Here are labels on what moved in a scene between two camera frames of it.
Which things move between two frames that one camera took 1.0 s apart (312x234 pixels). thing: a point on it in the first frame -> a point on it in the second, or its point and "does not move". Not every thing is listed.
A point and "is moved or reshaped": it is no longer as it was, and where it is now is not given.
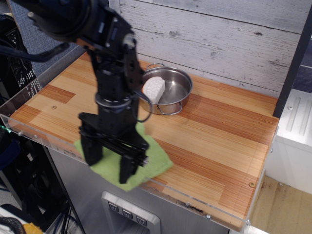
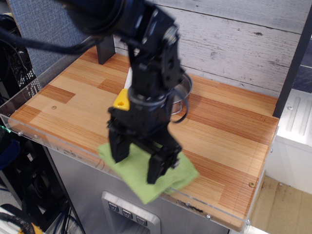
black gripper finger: (127, 168) -> (160, 162)
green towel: (108, 170) is moved or reshaped
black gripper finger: (93, 151) -> (120, 147)
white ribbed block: (295, 123) does not move
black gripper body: (115, 125) -> (146, 125)
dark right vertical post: (302, 51) does not move
